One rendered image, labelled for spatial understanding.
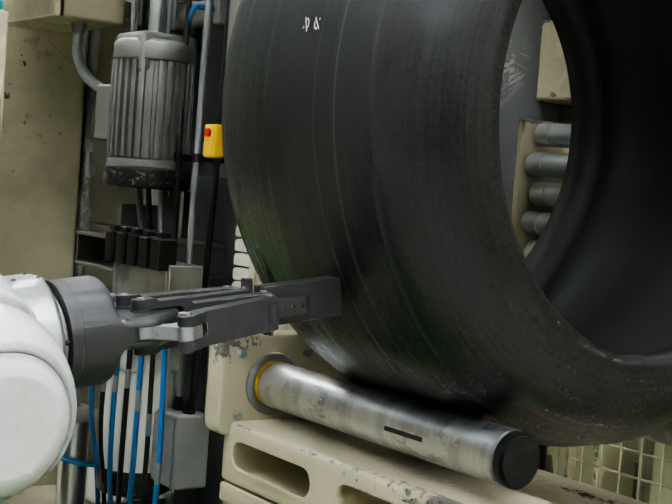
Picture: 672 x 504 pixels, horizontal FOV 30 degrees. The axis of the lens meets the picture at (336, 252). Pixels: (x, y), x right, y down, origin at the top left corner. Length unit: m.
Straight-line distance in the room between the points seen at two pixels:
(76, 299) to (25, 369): 0.25
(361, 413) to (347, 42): 0.33
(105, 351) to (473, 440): 0.30
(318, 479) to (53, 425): 0.52
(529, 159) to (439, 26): 0.73
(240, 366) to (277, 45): 0.35
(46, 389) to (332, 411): 0.54
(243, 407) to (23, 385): 0.64
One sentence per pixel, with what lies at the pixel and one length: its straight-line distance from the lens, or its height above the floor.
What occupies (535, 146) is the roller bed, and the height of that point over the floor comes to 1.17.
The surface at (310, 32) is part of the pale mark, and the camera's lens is 0.96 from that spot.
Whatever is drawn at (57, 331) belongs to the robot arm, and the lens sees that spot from 0.82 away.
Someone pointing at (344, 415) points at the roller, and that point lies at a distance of 1.10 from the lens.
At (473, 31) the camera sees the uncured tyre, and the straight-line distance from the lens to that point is 0.90.
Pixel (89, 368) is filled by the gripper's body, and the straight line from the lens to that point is 0.84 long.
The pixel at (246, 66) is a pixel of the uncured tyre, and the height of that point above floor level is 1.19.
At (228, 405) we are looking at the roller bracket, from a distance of 1.21.
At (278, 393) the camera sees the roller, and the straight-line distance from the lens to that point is 1.18.
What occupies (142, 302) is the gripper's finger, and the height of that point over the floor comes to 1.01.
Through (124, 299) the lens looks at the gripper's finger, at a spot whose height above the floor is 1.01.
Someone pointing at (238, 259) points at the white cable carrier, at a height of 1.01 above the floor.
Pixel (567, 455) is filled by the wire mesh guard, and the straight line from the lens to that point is 1.58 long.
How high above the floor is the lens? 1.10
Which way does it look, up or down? 3 degrees down
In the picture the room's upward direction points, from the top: 4 degrees clockwise
